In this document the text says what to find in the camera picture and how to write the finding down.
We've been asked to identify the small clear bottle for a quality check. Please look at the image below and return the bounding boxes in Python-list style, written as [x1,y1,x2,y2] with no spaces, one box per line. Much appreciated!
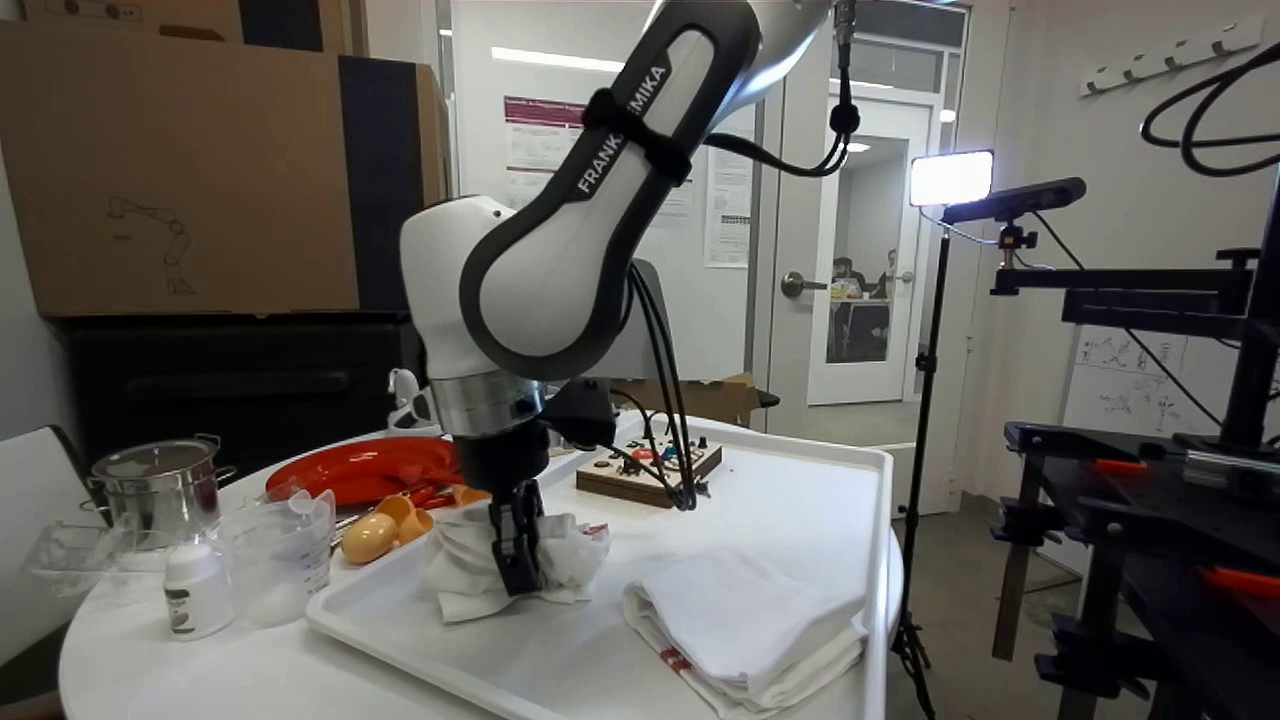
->
[161,536,236,639]

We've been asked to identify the black clamp with orange handle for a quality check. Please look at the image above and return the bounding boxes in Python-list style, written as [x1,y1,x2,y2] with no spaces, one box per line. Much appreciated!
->
[1089,457,1158,487]
[1197,565,1280,605]

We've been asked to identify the red bowl with fruit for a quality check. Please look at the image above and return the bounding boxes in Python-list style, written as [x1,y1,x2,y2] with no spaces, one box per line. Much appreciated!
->
[262,431,471,516]

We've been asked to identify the crumpled clear plastic bag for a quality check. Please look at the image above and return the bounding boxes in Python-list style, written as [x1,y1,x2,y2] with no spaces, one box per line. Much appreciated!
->
[25,510,153,630]

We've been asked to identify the white towel with red stripes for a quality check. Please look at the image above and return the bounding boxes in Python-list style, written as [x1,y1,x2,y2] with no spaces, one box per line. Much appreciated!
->
[425,494,617,628]

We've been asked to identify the black bar camera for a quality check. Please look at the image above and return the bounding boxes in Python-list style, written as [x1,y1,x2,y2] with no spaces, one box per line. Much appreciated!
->
[938,176,1093,226]

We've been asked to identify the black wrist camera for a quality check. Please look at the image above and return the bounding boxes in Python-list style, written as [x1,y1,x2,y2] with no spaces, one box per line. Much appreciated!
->
[543,374,623,451]

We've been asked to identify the bright light panel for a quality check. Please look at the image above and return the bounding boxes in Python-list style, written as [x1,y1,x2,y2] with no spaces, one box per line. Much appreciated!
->
[909,148,995,211]

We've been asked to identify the wooden busy board toy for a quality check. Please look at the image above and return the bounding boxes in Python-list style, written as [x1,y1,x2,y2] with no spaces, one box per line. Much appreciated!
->
[571,431,727,510]

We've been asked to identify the white coat hook rail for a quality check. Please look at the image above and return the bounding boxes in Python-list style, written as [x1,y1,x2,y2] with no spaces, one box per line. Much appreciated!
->
[1079,15,1264,101]

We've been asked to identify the black robot stand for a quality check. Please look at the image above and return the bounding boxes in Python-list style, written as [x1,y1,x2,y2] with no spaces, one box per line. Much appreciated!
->
[993,182,1280,720]

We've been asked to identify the orange food pieces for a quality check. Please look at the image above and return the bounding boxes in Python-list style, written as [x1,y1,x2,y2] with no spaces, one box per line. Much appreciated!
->
[338,487,436,572]

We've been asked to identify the wall poster with red header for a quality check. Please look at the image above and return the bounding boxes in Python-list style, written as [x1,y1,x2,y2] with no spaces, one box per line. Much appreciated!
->
[500,91,592,176]

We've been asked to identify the low cardboard box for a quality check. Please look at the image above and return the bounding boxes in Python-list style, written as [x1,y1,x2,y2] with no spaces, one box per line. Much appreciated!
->
[617,374,786,431]

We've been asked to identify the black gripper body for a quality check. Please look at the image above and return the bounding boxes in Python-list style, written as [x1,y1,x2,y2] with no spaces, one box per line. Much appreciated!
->
[456,415,553,500]

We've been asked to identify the black light stand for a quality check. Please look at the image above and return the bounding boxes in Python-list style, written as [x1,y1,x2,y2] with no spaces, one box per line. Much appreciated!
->
[887,204,955,720]

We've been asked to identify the white door with window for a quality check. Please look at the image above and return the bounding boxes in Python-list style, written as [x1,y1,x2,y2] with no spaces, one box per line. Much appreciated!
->
[805,91,946,413]

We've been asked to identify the clear plastic container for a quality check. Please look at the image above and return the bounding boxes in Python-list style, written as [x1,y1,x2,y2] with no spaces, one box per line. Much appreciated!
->
[215,484,341,630]

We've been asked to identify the thick black cable bundle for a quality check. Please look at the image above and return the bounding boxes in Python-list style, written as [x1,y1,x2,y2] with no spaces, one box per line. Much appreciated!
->
[1135,34,1280,181]

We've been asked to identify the whiteboard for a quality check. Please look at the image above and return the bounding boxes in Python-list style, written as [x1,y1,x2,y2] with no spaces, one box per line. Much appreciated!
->
[1059,322,1246,444]

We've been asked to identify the black cabinet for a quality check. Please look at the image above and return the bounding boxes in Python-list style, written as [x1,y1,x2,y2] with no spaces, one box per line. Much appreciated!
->
[57,313,444,476]

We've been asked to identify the white chair with dark frame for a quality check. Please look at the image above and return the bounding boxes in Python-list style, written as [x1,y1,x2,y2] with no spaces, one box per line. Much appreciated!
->
[0,423,96,672]

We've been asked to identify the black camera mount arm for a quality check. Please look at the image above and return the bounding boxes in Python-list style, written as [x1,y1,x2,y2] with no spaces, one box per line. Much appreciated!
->
[993,244,1264,335]

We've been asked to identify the folded white towel red mark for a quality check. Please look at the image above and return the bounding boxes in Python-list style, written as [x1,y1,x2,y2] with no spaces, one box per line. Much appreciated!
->
[617,542,872,715]

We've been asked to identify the large cardboard box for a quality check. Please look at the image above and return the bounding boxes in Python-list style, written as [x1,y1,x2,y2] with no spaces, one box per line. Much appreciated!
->
[0,15,453,318]

